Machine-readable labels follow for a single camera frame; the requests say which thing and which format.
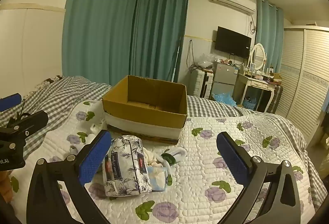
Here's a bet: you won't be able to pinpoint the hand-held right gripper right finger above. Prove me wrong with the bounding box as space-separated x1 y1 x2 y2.
216 132 301 224

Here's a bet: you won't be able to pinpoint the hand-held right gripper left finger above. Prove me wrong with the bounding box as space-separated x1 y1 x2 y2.
26 130 112 224

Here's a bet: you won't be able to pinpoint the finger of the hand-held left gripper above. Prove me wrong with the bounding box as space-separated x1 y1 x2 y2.
0 110 49 142
0 93 22 113

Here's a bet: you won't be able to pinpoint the floral tissue pack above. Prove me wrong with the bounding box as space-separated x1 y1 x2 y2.
102 135 153 198

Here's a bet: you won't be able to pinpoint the cardboard box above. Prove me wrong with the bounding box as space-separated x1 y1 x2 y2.
102 75 188 145

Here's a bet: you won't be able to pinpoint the person's left forearm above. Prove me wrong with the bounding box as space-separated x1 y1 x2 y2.
0 170 14 204

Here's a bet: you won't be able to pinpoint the white soft cloth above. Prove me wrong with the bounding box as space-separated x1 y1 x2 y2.
89 108 108 137

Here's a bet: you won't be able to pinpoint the floral quilt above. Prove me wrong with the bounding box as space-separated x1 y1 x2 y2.
8 100 327 224

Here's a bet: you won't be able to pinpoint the brown patterned pillow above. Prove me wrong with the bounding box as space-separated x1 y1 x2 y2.
35 75 64 87

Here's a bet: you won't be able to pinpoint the blue basket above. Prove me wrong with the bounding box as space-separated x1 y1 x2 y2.
243 99 258 111

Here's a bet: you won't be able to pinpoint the blue plastic bags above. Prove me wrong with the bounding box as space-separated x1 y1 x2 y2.
213 92 237 107

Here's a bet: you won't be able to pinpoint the cream cloth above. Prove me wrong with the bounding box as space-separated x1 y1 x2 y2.
142 148 165 167

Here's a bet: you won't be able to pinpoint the white and green sock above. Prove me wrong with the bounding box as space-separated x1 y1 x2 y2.
161 147 186 166

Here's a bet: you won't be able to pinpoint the light blue tissue packet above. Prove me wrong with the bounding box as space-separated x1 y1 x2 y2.
146 166 173 193

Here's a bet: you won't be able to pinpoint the white dressing table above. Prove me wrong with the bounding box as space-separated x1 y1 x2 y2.
235 72 277 112

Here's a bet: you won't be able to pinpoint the white suitcase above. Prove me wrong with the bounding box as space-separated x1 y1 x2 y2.
193 69 214 99

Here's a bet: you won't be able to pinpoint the small grey fridge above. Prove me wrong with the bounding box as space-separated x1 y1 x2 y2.
212 61 241 97

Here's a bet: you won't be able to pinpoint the clear plastic bag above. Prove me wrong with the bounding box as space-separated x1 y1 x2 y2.
197 53 215 70

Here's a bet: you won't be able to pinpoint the white oval mirror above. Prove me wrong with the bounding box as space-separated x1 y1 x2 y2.
250 43 265 71

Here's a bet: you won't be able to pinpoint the white louvred wardrobe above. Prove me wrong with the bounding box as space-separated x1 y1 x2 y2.
276 25 329 148

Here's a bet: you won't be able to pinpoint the wide teal curtain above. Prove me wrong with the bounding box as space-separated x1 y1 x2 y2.
62 0 141 86

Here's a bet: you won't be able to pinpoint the narrow teal curtain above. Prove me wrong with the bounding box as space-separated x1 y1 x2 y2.
255 0 285 73

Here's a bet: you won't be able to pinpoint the white air conditioner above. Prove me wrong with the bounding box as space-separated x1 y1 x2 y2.
212 0 257 14

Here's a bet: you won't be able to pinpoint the black wall television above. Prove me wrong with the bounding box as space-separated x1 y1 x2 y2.
214 26 252 59

